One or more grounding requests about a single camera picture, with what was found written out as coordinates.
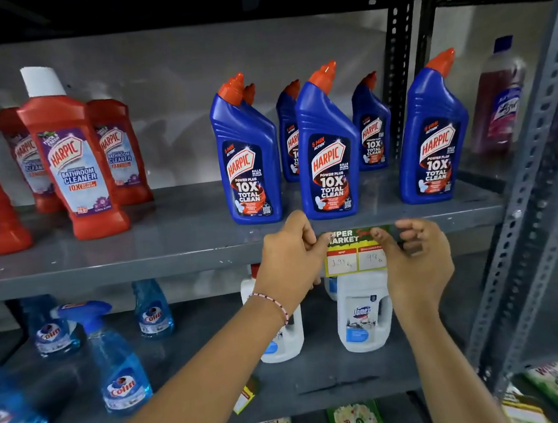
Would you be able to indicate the person's right hand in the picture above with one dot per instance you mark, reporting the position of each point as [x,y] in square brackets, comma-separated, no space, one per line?
[421,279]

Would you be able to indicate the person's left hand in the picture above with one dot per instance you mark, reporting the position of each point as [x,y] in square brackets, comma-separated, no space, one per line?
[286,262]

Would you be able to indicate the person's right middle finger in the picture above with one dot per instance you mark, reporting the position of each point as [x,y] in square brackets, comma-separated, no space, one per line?
[411,235]

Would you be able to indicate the person's left thumb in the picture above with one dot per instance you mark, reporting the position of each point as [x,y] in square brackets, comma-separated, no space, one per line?
[324,244]

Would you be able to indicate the person's right thumb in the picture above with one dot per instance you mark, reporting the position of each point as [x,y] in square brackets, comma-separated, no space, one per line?
[383,244]

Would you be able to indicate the green yellow shelf price tag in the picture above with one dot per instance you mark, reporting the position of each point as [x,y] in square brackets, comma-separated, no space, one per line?
[354,253]

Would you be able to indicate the person's right forearm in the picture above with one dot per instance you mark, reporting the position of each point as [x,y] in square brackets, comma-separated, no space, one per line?
[452,374]

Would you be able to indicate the person's left forearm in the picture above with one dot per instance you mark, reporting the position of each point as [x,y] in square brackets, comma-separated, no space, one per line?
[198,394]

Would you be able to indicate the white cleaner jug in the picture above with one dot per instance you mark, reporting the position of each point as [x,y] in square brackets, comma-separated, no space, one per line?
[365,313]
[331,287]
[286,341]

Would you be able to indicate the group of blue cleaner bottles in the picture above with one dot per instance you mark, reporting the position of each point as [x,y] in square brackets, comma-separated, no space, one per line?
[328,164]

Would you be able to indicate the pink floor cleaner bottle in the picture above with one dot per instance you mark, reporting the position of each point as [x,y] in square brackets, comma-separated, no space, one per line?
[497,104]

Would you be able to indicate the grey metal shelf rack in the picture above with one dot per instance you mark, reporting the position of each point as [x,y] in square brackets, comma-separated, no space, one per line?
[163,235]
[554,310]

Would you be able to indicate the blue glass cleaner spray bottle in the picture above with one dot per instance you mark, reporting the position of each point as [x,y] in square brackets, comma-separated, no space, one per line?
[153,314]
[120,376]
[5,407]
[49,334]

